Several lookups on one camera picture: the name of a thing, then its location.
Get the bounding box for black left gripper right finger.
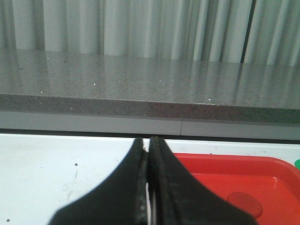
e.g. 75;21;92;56
148;137;257;225

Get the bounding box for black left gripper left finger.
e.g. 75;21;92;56
49;138;148;225

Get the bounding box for red mushroom push button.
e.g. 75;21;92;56
227;192;263;218

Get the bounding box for red plastic tray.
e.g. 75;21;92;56
175;153;300;225

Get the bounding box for green plastic tray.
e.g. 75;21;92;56
294;159;300;170

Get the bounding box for grey stone counter ledge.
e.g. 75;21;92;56
0;49;300;125

